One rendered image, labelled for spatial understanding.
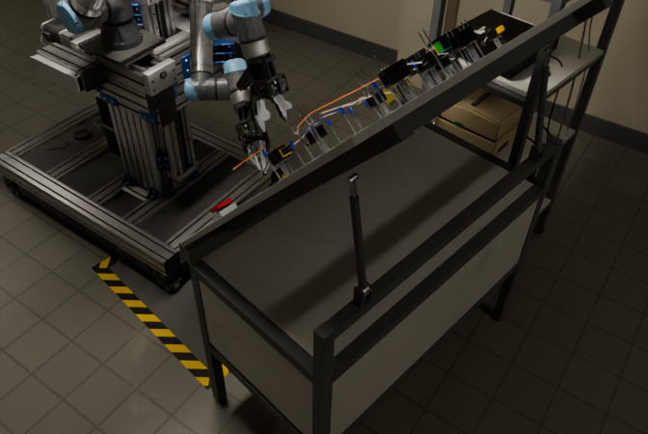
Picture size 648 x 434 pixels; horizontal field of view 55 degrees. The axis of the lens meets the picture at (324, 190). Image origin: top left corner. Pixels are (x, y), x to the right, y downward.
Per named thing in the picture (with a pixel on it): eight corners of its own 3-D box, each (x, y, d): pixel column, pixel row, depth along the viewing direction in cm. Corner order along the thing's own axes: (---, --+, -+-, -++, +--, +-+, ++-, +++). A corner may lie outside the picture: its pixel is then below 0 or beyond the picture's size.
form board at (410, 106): (418, 103, 256) (417, 99, 256) (645, -33, 171) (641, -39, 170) (182, 248, 192) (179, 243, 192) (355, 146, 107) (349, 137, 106)
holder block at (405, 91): (445, 80, 137) (423, 45, 137) (404, 104, 134) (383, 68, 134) (436, 86, 142) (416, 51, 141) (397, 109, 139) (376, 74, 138)
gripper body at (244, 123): (237, 142, 190) (229, 105, 192) (246, 147, 198) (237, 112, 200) (260, 134, 189) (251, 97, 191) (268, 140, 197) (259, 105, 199)
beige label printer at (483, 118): (431, 132, 275) (437, 94, 262) (457, 112, 287) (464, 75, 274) (491, 161, 260) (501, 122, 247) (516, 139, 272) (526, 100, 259)
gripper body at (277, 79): (271, 101, 170) (258, 59, 166) (252, 101, 176) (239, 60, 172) (290, 92, 175) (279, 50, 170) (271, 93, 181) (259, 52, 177)
